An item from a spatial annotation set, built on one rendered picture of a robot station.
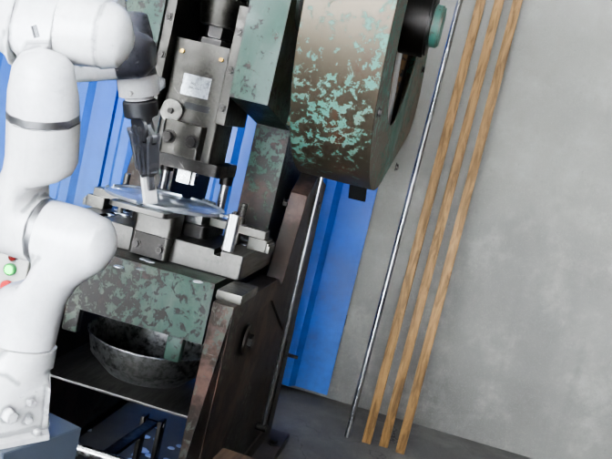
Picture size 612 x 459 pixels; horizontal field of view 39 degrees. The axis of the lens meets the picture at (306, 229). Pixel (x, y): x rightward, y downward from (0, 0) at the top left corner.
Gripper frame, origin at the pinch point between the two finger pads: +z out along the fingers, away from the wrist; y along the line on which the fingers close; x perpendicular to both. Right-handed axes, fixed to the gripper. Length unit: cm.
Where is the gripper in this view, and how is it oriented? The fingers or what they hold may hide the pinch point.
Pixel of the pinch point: (148, 188)
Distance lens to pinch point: 195.1
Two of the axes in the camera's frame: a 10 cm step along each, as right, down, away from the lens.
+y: 5.6, 2.5, -7.9
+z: 0.4, 9.5, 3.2
